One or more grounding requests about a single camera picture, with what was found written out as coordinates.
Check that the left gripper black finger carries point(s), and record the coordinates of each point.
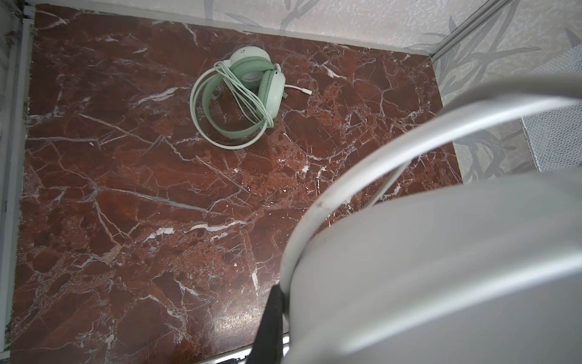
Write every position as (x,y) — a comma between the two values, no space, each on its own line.
(268,344)

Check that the white headphones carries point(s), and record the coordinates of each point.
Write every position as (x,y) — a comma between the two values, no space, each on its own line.
(478,273)

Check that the mint green headphones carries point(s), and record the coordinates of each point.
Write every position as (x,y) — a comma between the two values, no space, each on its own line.
(257,85)

